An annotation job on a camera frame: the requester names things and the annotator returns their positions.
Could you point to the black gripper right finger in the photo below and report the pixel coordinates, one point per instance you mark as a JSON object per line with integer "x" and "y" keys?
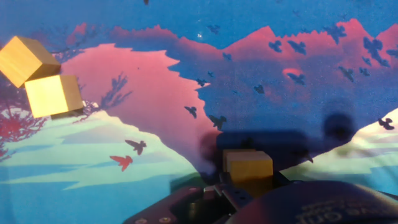
{"x": 280, "y": 180}

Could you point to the blue landscape printed mat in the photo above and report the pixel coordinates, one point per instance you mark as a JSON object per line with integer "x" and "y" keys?
{"x": 186, "y": 93}

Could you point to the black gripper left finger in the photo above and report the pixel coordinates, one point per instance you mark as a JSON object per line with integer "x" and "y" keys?
{"x": 231, "y": 196}

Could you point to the small wooden cube block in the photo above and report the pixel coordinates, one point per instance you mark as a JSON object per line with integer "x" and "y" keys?
{"x": 224, "y": 157}
{"x": 53, "y": 95}
{"x": 26, "y": 59}
{"x": 250, "y": 169}

